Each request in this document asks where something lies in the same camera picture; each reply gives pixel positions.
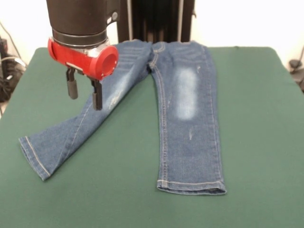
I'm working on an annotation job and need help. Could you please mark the dark green table cloth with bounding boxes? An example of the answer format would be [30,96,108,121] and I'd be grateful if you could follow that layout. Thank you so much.
[0,46,304,228]

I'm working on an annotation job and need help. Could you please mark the white cable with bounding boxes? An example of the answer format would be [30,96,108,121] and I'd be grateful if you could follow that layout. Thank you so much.
[0,55,26,72]

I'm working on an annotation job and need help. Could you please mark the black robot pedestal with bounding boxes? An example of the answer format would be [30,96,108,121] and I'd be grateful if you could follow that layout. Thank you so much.
[116,0,198,45]

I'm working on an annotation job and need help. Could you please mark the blue denim jeans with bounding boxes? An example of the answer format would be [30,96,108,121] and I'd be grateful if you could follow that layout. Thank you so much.
[18,39,228,196]

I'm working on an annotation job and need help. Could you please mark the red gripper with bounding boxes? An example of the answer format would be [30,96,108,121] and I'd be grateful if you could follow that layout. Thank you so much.
[47,37,119,111]

